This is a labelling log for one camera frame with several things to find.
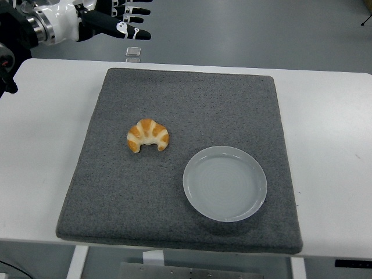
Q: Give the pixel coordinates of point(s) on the white table leg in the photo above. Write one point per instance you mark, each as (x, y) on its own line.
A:
(77, 263)
(298, 268)

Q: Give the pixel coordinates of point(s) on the croissant bread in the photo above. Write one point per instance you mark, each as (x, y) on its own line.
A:
(148, 130)

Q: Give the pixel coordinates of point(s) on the grey round plate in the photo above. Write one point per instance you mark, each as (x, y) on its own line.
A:
(223, 186)

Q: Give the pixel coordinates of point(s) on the white bracket under table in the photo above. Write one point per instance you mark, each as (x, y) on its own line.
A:
(153, 258)

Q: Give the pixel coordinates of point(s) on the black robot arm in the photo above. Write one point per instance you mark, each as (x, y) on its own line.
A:
(14, 23)

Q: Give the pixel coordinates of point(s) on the black table control panel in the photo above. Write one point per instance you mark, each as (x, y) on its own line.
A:
(353, 263)

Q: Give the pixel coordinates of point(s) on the grey square mat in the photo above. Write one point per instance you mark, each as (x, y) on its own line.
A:
(174, 101)

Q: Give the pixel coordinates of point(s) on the grey metal plate with screws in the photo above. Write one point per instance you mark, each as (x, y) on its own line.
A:
(162, 271)

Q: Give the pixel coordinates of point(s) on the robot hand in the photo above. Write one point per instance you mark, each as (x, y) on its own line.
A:
(65, 21)

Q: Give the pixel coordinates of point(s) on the black tripod leg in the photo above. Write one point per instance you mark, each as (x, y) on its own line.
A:
(366, 20)

